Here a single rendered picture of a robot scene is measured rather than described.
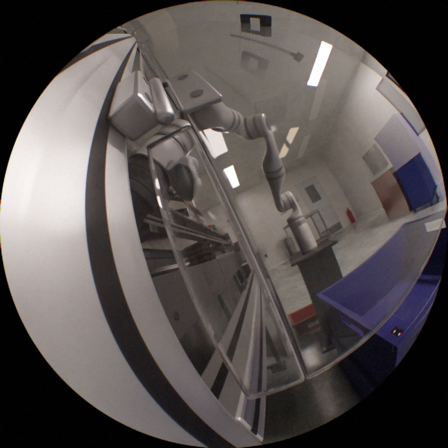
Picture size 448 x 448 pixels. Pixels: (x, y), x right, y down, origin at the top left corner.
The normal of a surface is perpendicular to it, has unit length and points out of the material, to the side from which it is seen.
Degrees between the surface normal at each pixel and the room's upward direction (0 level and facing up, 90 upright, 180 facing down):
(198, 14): 180
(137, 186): 110
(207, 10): 180
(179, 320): 90
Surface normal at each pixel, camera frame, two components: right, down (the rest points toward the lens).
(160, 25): 0.39, 0.89
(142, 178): 0.59, -0.10
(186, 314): 0.90, -0.43
